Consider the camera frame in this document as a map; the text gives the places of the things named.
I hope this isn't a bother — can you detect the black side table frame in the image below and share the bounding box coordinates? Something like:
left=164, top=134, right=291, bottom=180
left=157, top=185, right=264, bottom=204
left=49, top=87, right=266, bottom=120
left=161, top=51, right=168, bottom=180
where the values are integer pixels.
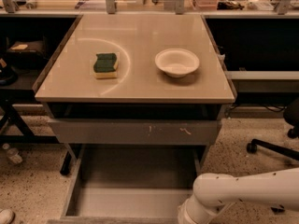
left=0, top=68, right=73, bottom=176

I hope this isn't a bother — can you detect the green and yellow sponge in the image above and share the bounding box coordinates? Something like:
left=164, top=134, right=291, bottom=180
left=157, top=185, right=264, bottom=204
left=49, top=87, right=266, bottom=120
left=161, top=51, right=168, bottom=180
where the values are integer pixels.
left=93, top=53, right=119, bottom=79

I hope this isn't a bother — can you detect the dark box with note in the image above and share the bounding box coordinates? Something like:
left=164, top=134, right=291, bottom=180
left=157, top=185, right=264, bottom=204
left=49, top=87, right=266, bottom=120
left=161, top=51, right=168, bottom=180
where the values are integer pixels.
left=7, top=40, right=45, bottom=58

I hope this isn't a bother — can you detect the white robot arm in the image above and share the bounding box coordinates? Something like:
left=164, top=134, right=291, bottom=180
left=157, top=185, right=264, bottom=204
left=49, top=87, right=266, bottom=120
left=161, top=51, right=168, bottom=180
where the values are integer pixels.
left=178, top=168, right=299, bottom=224

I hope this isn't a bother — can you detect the grey top drawer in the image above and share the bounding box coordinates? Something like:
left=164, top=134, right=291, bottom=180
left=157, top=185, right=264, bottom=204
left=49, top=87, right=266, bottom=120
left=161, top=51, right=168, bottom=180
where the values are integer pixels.
left=49, top=119, right=221, bottom=146

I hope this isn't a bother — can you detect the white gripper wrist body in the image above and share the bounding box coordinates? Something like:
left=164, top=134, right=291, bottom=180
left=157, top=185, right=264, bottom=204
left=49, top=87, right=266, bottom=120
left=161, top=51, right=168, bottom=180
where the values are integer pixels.
left=178, top=195, right=232, bottom=224

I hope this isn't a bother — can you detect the grey drawer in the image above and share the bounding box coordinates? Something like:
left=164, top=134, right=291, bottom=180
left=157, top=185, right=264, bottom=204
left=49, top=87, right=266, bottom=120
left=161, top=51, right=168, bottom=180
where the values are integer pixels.
left=49, top=119, right=221, bottom=146
left=47, top=145, right=199, bottom=224

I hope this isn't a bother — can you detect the white shoe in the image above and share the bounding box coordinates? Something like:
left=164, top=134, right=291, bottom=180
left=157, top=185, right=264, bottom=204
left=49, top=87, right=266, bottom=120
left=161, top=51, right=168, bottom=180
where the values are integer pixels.
left=0, top=209, right=15, bottom=224

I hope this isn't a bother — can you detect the white paper bowl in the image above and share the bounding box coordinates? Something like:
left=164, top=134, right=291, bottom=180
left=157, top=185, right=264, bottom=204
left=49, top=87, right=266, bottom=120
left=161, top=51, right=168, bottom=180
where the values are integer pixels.
left=155, top=49, right=200, bottom=78

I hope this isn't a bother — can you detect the black office chair base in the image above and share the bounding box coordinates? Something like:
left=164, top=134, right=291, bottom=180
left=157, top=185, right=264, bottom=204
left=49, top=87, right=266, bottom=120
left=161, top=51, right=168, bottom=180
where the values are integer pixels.
left=245, top=98, right=299, bottom=215

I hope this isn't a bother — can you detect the clear plastic bottle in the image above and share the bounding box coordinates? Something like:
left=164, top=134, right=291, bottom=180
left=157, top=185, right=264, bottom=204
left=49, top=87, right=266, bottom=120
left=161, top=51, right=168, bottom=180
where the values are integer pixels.
left=2, top=143, right=22, bottom=164

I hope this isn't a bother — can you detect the grey drawer cabinet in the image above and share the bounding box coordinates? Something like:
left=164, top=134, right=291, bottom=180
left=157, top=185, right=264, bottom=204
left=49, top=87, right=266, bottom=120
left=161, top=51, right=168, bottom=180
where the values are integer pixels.
left=32, top=13, right=237, bottom=173

